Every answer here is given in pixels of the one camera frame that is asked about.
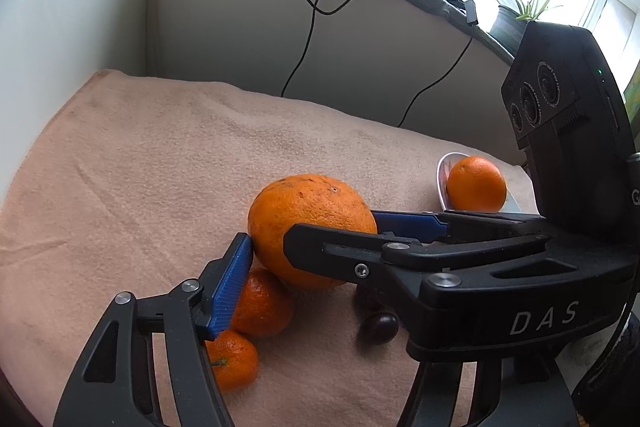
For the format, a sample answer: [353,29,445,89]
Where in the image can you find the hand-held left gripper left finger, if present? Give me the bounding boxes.
[52,232,256,427]

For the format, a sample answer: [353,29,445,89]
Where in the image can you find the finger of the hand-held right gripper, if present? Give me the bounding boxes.
[282,222,551,295]
[372,208,548,244]

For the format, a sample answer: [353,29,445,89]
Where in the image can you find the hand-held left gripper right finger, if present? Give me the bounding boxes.
[397,354,573,427]

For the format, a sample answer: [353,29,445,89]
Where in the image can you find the large speckled orange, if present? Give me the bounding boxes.
[247,174,378,292]

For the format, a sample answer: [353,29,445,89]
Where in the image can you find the tangerine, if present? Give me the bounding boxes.
[205,329,260,393]
[227,267,295,339]

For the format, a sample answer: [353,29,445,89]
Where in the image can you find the white floral plate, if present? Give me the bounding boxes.
[436,151,523,214]

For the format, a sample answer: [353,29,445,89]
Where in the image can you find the dark grape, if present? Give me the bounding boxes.
[357,312,400,346]

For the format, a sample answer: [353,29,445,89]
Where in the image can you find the smooth orange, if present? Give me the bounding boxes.
[446,156,507,212]

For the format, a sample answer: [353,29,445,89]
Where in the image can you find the peach blanket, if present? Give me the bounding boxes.
[0,69,538,427]

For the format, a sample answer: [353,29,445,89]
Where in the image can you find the potted spider plant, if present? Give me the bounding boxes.
[475,0,566,52]

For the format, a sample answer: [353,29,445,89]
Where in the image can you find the black cable with adapter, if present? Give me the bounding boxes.
[397,0,481,128]

